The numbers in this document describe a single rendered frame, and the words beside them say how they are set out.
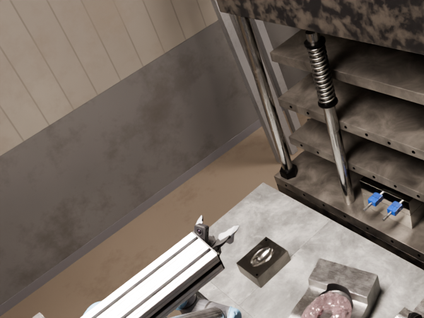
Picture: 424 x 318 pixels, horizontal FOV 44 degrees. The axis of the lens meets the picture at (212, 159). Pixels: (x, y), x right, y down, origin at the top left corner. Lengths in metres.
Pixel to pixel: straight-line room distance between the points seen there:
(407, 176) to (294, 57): 0.73
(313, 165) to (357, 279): 0.92
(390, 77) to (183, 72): 2.25
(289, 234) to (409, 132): 0.78
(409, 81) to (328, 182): 0.92
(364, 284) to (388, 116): 0.72
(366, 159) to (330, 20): 0.85
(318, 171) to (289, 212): 0.33
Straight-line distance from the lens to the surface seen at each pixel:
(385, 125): 2.35
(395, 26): 1.78
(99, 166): 4.05
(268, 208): 2.80
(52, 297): 4.23
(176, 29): 4.04
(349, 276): 2.29
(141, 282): 1.02
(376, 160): 2.56
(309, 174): 2.95
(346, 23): 1.91
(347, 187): 2.66
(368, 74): 2.23
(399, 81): 2.16
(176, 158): 4.35
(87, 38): 3.74
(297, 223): 2.69
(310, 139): 2.76
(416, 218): 2.58
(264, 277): 2.46
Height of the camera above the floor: 2.73
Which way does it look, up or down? 36 degrees down
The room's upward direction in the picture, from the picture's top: 23 degrees counter-clockwise
